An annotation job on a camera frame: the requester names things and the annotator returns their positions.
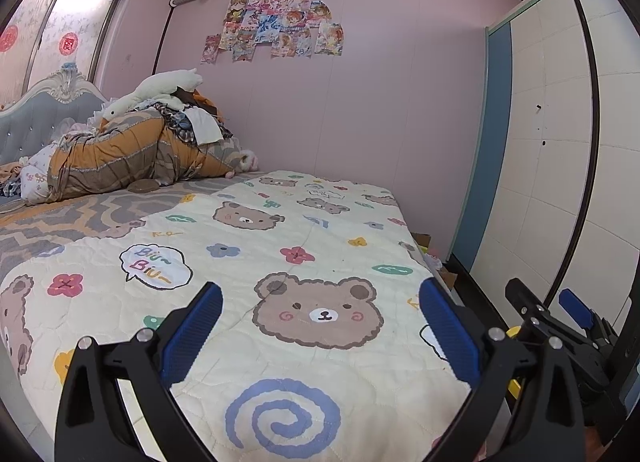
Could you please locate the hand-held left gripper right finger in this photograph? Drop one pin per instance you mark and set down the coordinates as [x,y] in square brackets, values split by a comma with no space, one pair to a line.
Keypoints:
[450,337]

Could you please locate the floral pillow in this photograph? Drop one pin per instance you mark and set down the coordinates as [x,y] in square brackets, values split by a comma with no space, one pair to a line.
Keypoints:
[37,180]

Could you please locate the small white pink plush toy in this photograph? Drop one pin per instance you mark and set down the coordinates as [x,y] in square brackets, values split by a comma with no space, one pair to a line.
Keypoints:
[248,161]

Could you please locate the grey patterned bed sheet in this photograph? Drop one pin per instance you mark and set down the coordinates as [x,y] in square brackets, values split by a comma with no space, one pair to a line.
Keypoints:
[75,217]

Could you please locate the grey tufted headboard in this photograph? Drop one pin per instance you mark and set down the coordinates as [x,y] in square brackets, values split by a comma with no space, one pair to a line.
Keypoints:
[30,127]

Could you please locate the white and blue wardrobe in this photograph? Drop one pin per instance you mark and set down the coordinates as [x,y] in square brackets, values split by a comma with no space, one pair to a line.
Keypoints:
[550,142]

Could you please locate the frosted window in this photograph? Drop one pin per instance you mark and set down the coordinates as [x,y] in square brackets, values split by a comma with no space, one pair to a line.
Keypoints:
[65,22]

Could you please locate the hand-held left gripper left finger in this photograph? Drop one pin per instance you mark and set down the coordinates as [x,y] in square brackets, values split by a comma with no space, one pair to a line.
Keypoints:
[192,337]

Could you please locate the cluster of wall posters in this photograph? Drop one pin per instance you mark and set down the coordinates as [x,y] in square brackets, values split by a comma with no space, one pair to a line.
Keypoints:
[275,22]

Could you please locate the pile of clothes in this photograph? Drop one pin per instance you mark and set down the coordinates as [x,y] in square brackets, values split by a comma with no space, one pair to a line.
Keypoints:
[200,117]

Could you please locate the cardboard box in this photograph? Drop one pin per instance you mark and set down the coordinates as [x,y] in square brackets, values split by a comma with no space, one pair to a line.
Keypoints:
[440,267]

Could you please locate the yellow-rimmed black bin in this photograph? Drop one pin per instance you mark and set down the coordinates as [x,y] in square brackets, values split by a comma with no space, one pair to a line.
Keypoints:
[514,332]

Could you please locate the orange checked quilt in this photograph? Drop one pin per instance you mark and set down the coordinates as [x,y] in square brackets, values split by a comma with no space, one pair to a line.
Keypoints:
[115,152]

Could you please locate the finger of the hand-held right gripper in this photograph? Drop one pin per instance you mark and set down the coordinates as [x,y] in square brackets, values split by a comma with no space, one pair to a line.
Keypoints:
[525,304]
[575,309]

